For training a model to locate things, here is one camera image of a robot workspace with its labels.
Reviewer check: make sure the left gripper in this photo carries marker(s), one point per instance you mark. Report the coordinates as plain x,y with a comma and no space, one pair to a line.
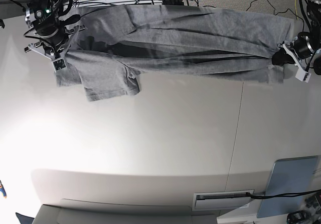
295,53

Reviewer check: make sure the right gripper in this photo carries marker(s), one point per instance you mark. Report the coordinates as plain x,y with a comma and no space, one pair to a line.
56,46

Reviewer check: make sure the grey T-shirt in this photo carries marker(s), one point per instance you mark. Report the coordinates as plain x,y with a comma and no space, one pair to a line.
120,43

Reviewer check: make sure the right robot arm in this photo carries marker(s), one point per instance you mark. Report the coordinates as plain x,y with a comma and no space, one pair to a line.
43,17

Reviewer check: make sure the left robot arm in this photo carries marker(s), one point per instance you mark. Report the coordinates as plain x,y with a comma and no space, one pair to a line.
310,11

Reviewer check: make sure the blue-grey flat board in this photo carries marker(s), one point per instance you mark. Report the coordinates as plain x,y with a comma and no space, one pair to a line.
291,175

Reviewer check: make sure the blue orange tool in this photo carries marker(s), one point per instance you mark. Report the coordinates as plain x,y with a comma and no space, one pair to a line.
2,190

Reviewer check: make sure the black device bottom right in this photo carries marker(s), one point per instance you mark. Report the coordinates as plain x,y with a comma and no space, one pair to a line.
299,216

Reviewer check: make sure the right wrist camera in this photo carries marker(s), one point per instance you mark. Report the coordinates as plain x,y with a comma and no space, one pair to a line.
59,64

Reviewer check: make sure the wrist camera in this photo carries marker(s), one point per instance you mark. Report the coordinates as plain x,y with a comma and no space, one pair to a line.
302,75
59,64

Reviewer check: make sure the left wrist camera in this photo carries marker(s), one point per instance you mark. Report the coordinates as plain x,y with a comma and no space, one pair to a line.
302,75

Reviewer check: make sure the white table cable tray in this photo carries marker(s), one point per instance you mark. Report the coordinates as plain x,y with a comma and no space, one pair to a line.
207,201

